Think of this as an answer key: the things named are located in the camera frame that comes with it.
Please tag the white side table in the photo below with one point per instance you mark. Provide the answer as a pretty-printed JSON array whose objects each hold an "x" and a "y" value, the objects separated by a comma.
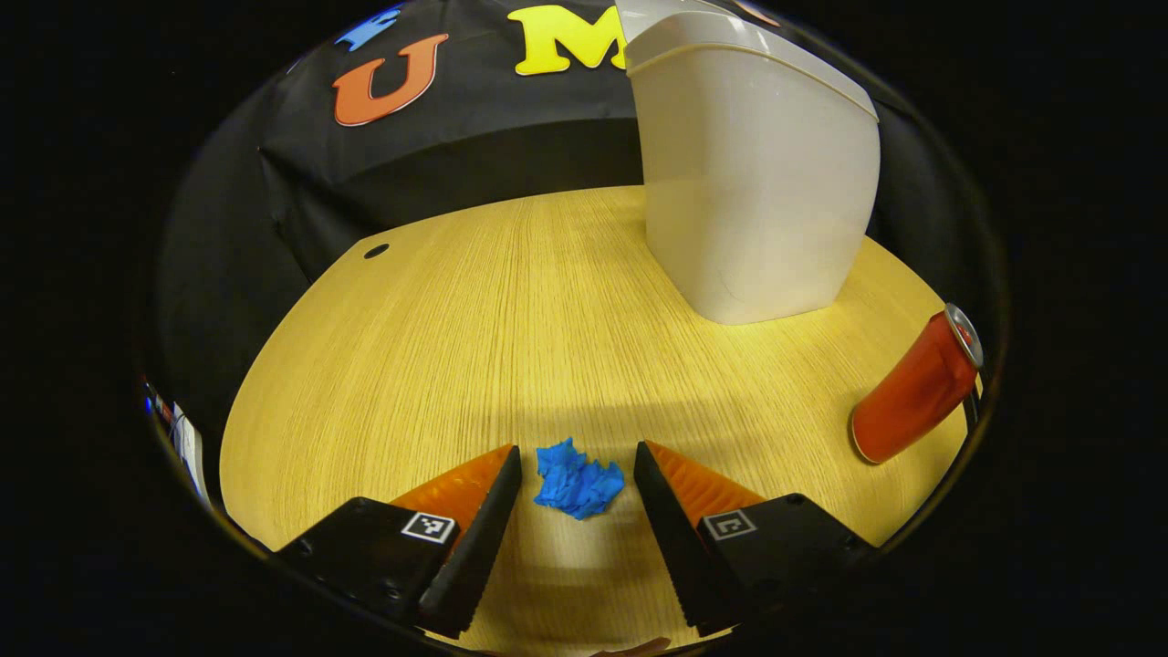
[{"x": 189, "y": 452}]

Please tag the red pop can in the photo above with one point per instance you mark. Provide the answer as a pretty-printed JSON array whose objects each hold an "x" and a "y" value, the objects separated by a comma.
[{"x": 912, "y": 392}]

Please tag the blue paper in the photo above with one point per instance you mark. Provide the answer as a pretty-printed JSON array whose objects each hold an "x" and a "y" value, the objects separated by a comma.
[{"x": 575, "y": 484}]

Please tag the black backdrop cloth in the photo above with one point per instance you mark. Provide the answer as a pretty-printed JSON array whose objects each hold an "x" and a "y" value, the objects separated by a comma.
[{"x": 456, "y": 155}]

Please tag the white desktop garbage bin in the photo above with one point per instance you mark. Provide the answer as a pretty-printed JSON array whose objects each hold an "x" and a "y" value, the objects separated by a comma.
[{"x": 757, "y": 182}]

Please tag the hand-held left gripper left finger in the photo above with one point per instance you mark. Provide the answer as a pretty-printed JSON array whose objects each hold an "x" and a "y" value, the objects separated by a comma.
[{"x": 479, "y": 547}]

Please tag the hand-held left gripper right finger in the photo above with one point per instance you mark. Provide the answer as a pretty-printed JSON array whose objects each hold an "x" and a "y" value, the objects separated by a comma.
[{"x": 675, "y": 547}]

